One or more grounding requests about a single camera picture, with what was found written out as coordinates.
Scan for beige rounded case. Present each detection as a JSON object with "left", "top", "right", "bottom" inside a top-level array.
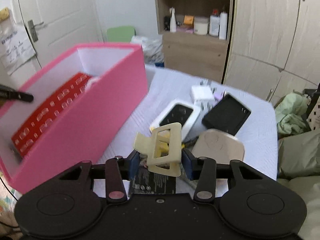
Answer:
[{"left": 191, "top": 129, "right": 245, "bottom": 164}]

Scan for pink cardboard box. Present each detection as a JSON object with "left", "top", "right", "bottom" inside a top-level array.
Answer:
[{"left": 1, "top": 42, "right": 148, "bottom": 193}]

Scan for black battery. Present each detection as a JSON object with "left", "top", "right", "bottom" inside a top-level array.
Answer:
[{"left": 129, "top": 153, "right": 176, "bottom": 196}]

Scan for cream hair claw clip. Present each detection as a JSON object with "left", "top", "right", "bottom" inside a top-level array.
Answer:
[{"left": 133, "top": 122, "right": 182, "bottom": 177}]

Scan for white black wifi router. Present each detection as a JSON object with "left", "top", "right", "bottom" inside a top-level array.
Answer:
[{"left": 150, "top": 99, "right": 201, "bottom": 141}]

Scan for white room door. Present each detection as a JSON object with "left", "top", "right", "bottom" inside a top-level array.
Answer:
[{"left": 0, "top": 0, "right": 104, "bottom": 75}]

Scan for white patterned table cloth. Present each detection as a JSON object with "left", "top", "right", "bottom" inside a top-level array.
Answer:
[{"left": 93, "top": 64, "right": 279, "bottom": 198}]

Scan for red printed glasses cloth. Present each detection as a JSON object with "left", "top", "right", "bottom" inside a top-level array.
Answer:
[{"left": 11, "top": 72, "right": 92, "bottom": 158}]

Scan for black charger box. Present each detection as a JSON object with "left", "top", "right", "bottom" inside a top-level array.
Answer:
[{"left": 202, "top": 94, "right": 251, "bottom": 136}]

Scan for green crumpled cloth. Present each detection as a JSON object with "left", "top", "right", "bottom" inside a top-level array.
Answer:
[{"left": 275, "top": 93, "right": 311, "bottom": 137}]

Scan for white power adapter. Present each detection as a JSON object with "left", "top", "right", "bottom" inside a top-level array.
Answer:
[{"left": 190, "top": 82, "right": 216, "bottom": 110}]

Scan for green folding table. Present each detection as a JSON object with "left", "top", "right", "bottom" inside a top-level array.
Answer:
[{"left": 106, "top": 26, "right": 136, "bottom": 42}]

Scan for light wood wardrobe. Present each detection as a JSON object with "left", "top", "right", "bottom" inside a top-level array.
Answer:
[{"left": 225, "top": 0, "right": 319, "bottom": 104}]

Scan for white jar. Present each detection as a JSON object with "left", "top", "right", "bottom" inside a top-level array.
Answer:
[{"left": 194, "top": 17, "right": 209, "bottom": 35}]

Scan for white tall bottle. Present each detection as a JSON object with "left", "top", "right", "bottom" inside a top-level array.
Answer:
[{"left": 219, "top": 12, "right": 228, "bottom": 40}]

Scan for wooden shelf cabinet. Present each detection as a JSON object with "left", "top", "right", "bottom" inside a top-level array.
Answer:
[{"left": 155, "top": 0, "right": 235, "bottom": 83}]

